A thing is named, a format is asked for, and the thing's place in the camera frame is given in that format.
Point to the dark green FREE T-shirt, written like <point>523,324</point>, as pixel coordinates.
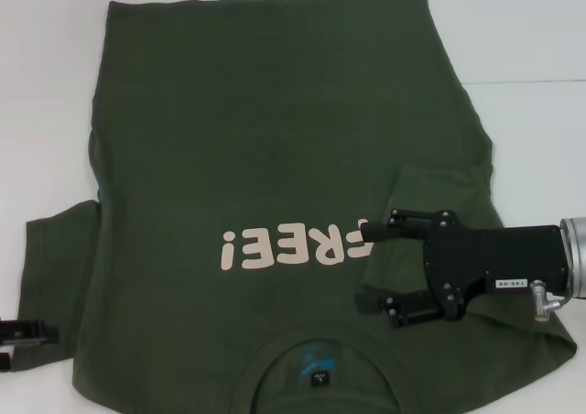
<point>256,125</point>

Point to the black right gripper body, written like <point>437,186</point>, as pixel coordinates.
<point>494,258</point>

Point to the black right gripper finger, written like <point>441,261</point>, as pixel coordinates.
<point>403,308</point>
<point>393,228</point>

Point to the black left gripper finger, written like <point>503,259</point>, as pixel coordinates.
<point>5,362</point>
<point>32,332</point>

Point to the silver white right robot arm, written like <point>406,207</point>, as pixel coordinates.
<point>576,258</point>

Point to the silver elbow plug right gripper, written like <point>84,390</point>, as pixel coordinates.
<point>542,301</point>

